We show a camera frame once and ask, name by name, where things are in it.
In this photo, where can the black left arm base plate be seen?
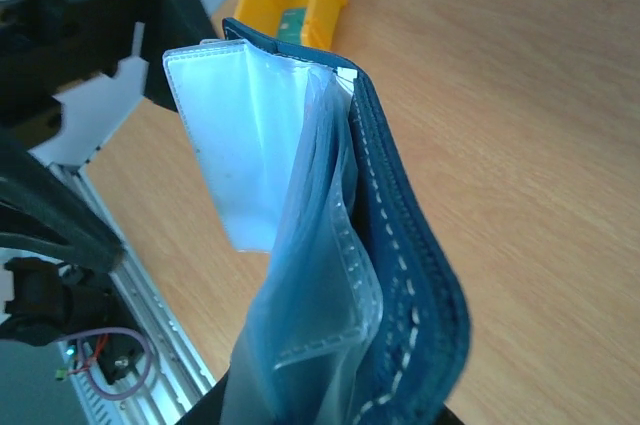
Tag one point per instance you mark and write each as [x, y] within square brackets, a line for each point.
[109, 356]

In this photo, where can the left small circuit board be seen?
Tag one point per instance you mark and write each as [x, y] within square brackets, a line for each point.
[72, 364]

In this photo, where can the blue leather card holder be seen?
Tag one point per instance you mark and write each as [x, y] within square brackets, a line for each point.
[360, 319]

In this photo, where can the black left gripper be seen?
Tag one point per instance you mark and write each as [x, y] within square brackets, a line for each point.
[47, 45]

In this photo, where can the aluminium rail base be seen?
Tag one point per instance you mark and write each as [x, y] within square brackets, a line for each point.
[167, 382]

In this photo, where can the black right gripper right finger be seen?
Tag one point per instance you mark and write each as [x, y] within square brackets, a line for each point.
[445, 416]

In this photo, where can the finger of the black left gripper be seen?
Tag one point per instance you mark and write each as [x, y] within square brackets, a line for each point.
[42, 215]

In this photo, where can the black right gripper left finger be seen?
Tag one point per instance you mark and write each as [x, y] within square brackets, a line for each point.
[208, 410]

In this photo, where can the teal credit card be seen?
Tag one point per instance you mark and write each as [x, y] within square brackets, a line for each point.
[290, 26]

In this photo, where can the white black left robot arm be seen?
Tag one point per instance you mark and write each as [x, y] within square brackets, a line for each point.
[42, 308]

